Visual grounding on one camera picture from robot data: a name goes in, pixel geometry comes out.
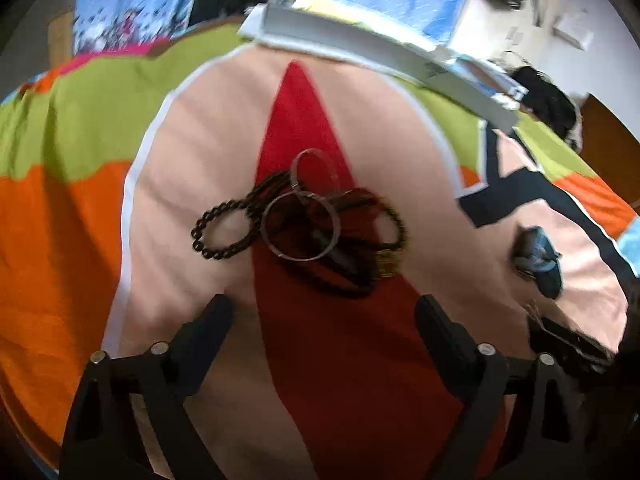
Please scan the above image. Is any light blue hair clip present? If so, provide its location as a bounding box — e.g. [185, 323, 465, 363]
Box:
[510, 226, 563, 300]

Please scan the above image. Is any gold chain bracelet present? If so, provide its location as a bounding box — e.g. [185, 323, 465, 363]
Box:
[372, 246, 407, 281]

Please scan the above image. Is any wooden headboard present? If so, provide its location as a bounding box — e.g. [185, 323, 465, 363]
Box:
[580, 94, 640, 210]

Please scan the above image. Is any black clothes pile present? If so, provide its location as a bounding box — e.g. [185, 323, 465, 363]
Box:
[510, 65, 584, 153]

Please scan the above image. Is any thin metal bangle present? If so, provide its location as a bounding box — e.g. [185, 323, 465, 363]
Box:
[290, 148, 341, 202]
[260, 191, 341, 263]

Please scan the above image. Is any colourful cartoon bed cover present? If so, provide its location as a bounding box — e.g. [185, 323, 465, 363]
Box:
[1, 25, 639, 479]

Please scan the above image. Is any white paper bag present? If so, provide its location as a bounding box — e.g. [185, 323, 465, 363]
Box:
[553, 9, 594, 51]

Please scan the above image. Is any white wardrobe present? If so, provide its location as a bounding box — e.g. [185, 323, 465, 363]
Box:
[448, 0, 561, 64]

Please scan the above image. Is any light wooden cabinet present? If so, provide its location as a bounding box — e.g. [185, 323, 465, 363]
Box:
[48, 10, 75, 68]

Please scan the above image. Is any white cardboard box tray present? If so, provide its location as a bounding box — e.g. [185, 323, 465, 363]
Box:
[239, 0, 527, 132]

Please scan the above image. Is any left blue dotted curtain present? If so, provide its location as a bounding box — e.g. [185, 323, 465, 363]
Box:
[73, 0, 194, 54]

